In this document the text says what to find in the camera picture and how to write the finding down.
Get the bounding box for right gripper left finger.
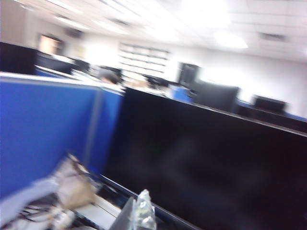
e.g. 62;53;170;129
108;196;137;230

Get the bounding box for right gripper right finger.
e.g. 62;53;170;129
135;189;157;230

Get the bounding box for white power strip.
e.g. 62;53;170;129
76;194;122;224

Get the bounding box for wooden desk calendar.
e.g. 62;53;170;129
55;153;97;209

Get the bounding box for black computer monitor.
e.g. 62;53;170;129
102;86;307;230

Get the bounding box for blue office partition panel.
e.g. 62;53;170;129
100;90;126;173
0;76;97;201

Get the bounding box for black background monitor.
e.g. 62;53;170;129
0;41;38;75
191;80;241;114
251;95;289;114

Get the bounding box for dark haired person head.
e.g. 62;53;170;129
99;71;121;85

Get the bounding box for dark background door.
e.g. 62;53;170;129
178;62;200;87

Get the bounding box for aluminium partition post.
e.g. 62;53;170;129
85;88;104;173

